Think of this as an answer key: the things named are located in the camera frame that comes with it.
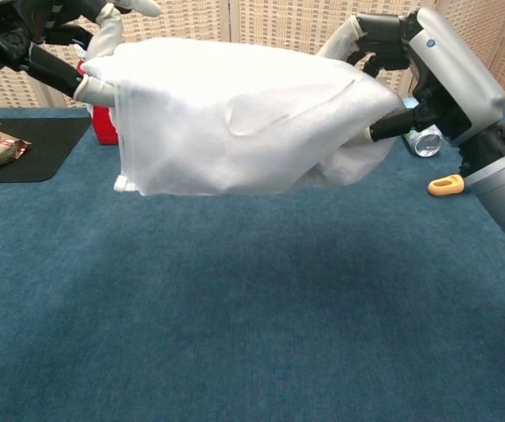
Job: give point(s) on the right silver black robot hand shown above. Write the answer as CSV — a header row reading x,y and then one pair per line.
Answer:
x,y
450,74

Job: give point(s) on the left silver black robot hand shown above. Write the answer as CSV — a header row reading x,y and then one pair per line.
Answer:
x,y
10,48

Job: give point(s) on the transparent plastic bag white filling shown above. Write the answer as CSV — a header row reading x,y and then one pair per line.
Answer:
x,y
235,123

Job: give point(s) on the blue carpeted table surface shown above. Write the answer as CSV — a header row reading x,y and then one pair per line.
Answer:
x,y
191,307

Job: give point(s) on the blue printed drink can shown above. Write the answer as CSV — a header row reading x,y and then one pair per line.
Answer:
x,y
426,145

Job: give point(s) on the black mouse mat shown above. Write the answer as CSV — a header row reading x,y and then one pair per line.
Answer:
x,y
50,149

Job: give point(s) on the red juice bottle white cap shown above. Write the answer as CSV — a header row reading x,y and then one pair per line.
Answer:
x,y
103,127

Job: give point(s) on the woven bamboo folding screen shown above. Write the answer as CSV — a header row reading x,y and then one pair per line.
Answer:
x,y
279,22

